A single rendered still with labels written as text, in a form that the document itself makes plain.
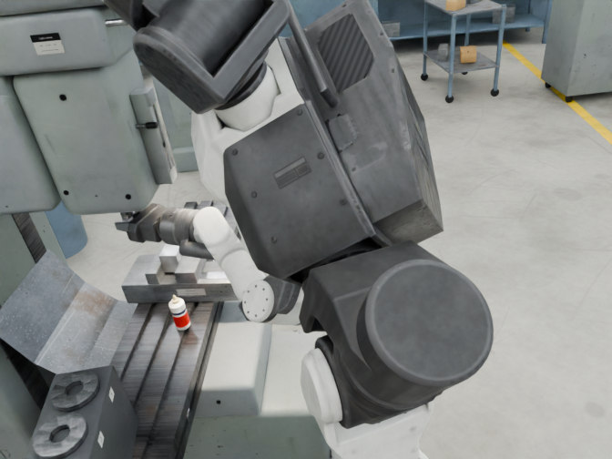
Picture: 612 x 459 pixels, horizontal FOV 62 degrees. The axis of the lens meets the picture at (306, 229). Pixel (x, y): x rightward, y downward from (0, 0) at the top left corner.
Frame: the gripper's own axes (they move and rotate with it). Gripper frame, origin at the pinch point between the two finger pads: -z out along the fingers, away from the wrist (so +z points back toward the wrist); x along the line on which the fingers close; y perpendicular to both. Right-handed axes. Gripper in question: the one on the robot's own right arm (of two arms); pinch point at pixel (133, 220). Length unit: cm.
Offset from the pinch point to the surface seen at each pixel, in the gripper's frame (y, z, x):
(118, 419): 23.0, 15.4, 35.8
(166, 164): -14.9, 12.7, -2.3
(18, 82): -37.5, -3.8, 11.7
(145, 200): -9.9, 11.0, 5.4
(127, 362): 34.3, -2.7, 15.1
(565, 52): 80, 119, -435
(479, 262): 124, 74, -166
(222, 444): 67, 16, 11
